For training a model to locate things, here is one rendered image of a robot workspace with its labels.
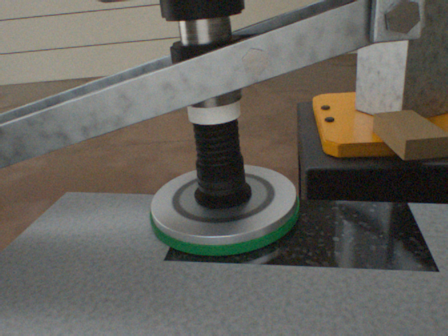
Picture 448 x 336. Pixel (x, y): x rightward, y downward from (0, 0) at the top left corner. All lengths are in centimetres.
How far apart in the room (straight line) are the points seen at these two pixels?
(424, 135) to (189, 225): 62
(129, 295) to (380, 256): 29
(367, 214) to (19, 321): 45
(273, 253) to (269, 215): 5
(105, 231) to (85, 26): 635
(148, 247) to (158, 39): 617
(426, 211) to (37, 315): 50
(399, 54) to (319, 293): 82
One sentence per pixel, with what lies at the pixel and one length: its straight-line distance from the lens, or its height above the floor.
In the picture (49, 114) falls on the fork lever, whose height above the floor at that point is 106.
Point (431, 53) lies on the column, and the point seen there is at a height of 96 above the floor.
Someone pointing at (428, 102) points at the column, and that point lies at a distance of 123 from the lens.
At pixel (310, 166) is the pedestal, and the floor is 74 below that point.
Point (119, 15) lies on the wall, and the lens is 670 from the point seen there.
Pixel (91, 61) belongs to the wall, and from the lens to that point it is 694.
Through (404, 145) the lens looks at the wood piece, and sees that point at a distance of 96.
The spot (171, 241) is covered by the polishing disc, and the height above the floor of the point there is 88.
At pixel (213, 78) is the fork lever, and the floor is 108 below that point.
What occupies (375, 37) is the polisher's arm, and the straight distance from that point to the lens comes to 45.
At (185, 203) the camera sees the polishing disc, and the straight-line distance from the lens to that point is 57.
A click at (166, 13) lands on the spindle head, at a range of 48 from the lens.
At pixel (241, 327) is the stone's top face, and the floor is 87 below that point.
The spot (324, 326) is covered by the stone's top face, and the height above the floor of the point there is 87.
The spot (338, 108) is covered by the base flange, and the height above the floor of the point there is 78.
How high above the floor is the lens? 117
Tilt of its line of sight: 25 degrees down
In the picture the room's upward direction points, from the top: 6 degrees counter-clockwise
